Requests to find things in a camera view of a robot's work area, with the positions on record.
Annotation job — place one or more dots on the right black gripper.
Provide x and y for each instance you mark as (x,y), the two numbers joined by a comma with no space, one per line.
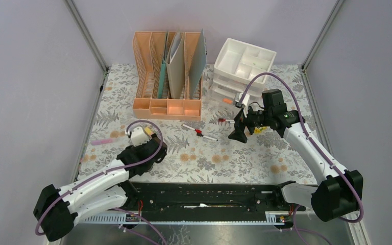
(241,121)

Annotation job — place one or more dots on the orange cap grey highlighter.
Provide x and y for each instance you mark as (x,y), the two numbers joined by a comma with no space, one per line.
(227,101)

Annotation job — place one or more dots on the white plastic drawer unit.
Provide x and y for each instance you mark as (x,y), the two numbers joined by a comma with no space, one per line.
(236,65)

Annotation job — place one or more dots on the light blue folder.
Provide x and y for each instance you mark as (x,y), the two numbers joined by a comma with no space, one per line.
(198,62)

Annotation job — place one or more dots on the teal folder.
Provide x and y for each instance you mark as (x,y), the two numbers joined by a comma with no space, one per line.
(162,90)

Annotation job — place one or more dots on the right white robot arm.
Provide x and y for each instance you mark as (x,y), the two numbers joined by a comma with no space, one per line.
(338,191)

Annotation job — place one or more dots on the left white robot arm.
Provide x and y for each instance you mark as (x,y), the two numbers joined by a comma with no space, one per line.
(59,210)

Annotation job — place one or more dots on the floral patterned desk mat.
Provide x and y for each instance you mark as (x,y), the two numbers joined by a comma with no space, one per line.
(264,159)

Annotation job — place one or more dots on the yellow owl eraser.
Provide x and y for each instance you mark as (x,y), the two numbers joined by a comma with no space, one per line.
(259,130)

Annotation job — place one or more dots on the red cap marker near drawers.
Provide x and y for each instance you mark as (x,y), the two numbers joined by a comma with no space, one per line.
(223,120)

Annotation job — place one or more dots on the black cap white marker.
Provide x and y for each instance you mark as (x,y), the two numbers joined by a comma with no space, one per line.
(205,136)

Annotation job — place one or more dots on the orange plastic file organizer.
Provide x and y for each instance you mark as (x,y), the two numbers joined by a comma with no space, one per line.
(148,51)

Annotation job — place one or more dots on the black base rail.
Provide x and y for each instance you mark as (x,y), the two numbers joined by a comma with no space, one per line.
(205,202)

